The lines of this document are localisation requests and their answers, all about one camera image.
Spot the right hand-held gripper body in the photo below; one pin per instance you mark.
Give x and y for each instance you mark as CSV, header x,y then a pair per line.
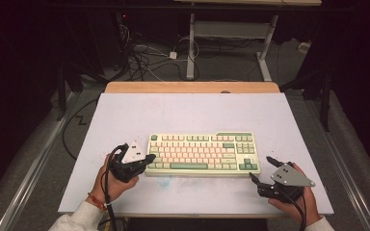
x,y
290,178

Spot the person's right hand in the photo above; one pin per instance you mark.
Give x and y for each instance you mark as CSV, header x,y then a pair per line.
x,y
302,210

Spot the white power adapter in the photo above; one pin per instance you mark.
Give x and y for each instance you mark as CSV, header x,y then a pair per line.
x,y
173,55

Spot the person's left hand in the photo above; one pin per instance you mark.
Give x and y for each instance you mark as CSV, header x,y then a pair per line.
x,y
110,189

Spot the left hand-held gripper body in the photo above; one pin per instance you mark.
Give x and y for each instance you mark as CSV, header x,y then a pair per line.
x,y
133,154

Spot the black metal stand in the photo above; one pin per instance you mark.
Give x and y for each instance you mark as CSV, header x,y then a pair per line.
x,y
326,102

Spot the white metal desk frame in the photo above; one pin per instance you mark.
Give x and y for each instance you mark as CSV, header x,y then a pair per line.
x,y
191,48

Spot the white power strip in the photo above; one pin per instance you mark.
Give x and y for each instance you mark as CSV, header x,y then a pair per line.
x,y
304,47

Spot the green and pink keyboard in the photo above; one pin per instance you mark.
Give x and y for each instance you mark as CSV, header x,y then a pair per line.
x,y
202,154

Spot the aluminium floor rail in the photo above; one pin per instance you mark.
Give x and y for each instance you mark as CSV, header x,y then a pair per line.
x,y
35,170
343,166

